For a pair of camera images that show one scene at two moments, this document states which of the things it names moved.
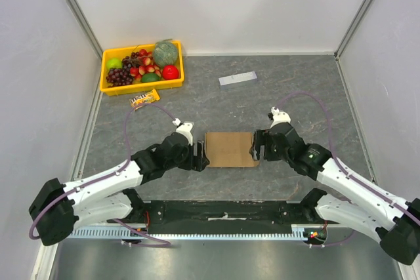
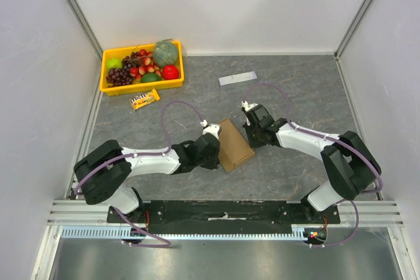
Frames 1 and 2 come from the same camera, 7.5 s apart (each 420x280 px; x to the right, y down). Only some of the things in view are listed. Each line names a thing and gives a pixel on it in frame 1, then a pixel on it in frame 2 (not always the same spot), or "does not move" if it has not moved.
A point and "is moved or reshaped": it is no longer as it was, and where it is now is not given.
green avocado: (150, 77) does not move
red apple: (170, 72) does not move
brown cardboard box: (230, 149) is moved or reshaped
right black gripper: (266, 145) → (251, 129)
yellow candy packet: (150, 97) does not move
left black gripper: (199, 162) → (215, 162)
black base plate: (223, 216) does not move
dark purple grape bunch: (117, 77) does not move
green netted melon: (165, 52) does not move
